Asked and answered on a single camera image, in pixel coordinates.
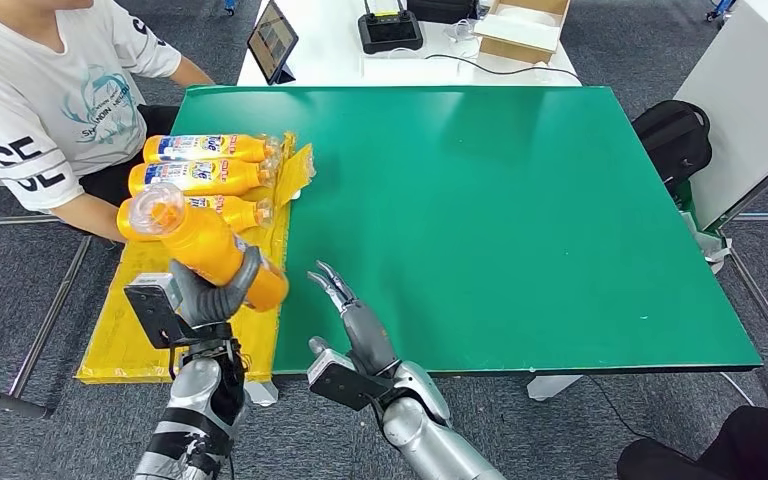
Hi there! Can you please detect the orange detergent bottle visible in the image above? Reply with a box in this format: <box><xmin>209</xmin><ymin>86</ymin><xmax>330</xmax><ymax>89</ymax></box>
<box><xmin>116</xmin><ymin>195</ymin><xmax>276</xmax><ymax>243</ymax></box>
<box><xmin>127</xmin><ymin>158</ymin><xmax>279</xmax><ymax>197</ymax></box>
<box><xmin>127</xmin><ymin>183</ymin><xmax>291</xmax><ymax>313</ymax></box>
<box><xmin>142</xmin><ymin>133</ymin><xmax>285</xmax><ymax>164</ymax></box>

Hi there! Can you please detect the white table leg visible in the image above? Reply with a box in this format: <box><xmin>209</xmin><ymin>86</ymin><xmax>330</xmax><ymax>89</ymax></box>
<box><xmin>246</xmin><ymin>380</ymin><xmax>281</xmax><ymax>407</ymax></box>
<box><xmin>526</xmin><ymin>374</ymin><xmax>585</xmax><ymax>403</ymax></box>

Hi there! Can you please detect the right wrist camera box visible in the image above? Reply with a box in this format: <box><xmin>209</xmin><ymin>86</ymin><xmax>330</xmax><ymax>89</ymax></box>
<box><xmin>307</xmin><ymin>349</ymin><xmax>395</xmax><ymax>412</ymax></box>

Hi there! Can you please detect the black router with antennas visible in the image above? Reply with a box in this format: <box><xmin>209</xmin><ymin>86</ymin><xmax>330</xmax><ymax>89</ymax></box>
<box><xmin>357</xmin><ymin>0</ymin><xmax>424</xmax><ymax>55</ymax></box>

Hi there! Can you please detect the metal chair frame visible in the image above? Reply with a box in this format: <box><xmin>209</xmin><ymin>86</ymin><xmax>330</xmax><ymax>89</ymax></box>
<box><xmin>0</xmin><ymin>132</ymin><xmax>124</xmax><ymax>420</ymax></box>

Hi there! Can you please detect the open cardboard box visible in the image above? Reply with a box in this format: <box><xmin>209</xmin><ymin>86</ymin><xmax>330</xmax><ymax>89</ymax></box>
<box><xmin>473</xmin><ymin>0</ymin><xmax>571</xmax><ymax>66</ymax></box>

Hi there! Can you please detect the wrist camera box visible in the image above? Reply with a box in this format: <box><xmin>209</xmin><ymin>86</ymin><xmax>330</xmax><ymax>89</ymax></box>
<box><xmin>123</xmin><ymin>273</ymin><xmax>187</xmax><ymax>350</ymax></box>
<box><xmin>307</xmin><ymin>349</ymin><xmax>395</xmax><ymax>412</ymax></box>

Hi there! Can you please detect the black floor cable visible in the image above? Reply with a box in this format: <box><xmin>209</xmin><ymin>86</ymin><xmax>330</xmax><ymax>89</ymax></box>
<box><xmin>585</xmin><ymin>375</ymin><xmax>647</xmax><ymax>435</ymax></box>

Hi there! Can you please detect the person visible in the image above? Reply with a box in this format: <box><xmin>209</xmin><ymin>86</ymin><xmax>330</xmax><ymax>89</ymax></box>
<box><xmin>617</xmin><ymin>405</ymin><xmax>768</xmax><ymax>480</ymax></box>
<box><xmin>0</xmin><ymin>0</ymin><xmax>216</xmax><ymax>243</ymax></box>

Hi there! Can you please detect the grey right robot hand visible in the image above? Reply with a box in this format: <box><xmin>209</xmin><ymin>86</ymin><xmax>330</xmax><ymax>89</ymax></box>
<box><xmin>307</xmin><ymin>260</ymin><xmax>400</xmax><ymax>378</ymax></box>

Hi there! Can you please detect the metal table frame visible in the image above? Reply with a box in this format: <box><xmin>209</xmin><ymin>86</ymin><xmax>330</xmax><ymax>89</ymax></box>
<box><xmin>715</xmin><ymin>140</ymin><xmax>768</xmax><ymax>425</ymax></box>

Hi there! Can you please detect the white plastic wrapping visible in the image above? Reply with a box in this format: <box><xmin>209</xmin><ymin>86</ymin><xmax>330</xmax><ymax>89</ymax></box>
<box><xmin>685</xmin><ymin>211</ymin><xmax>733</xmax><ymax>276</ymax></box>

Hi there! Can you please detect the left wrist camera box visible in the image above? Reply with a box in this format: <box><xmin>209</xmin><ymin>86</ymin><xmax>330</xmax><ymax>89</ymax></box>
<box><xmin>123</xmin><ymin>273</ymin><xmax>187</xmax><ymax>350</ymax></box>

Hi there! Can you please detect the green bag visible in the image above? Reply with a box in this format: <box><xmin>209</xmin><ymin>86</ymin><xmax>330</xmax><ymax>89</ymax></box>
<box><xmin>672</xmin><ymin>180</ymin><xmax>700</xmax><ymax>230</ymax></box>

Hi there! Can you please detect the black desk cable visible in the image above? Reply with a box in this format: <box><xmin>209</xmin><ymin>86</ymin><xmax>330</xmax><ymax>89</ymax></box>
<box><xmin>425</xmin><ymin>53</ymin><xmax>583</xmax><ymax>85</ymax></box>

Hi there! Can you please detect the black backpack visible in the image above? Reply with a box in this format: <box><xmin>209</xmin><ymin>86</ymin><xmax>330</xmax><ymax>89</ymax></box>
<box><xmin>631</xmin><ymin>99</ymin><xmax>713</xmax><ymax>190</ymax></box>

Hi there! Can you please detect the white table panel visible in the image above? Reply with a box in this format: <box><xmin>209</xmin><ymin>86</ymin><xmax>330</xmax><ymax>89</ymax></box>
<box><xmin>673</xmin><ymin>0</ymin><xmax>768</xmax><ymax>233</ymax></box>

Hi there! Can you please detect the black tablet on stand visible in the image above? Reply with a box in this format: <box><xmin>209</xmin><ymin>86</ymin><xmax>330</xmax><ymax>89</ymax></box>
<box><xmin>246</xmin><ymin>0</ymin><xmax>300</xmax><ymax>86</ymax></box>

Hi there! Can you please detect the clear plastic bag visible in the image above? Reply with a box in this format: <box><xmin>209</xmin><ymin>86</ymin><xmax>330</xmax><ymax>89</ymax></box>
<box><xmin>446</xmin><ymin>19</ymin><xmax>485</xmax><ymax>59</ymax></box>

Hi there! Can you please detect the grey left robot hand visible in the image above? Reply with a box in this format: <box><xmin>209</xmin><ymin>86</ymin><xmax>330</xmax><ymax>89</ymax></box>
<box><xmin>169</xmin><ymin>245</ymin><xmax>263</xmax><ymax>328</ymax></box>

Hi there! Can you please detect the black case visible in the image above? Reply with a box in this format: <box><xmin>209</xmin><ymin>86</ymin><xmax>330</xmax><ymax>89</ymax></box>
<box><xmin>407</xmin><ymin>0</ymin><xmax>479</xmax><ymax>25</ymax></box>

